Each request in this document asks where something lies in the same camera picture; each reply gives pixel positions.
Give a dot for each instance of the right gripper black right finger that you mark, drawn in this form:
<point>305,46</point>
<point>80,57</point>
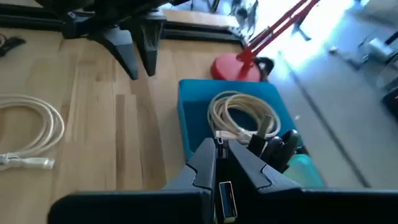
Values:
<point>311,207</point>

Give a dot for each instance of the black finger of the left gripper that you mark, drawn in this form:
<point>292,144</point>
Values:
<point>150,40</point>
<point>122,46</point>

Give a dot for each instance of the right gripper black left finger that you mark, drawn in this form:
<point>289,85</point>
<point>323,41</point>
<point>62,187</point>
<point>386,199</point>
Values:
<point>155,207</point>

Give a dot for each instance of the blue plastic bin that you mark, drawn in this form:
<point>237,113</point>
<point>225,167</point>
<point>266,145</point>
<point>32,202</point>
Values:
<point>192,105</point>

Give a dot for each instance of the red desk lamp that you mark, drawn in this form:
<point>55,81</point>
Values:
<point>230,67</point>

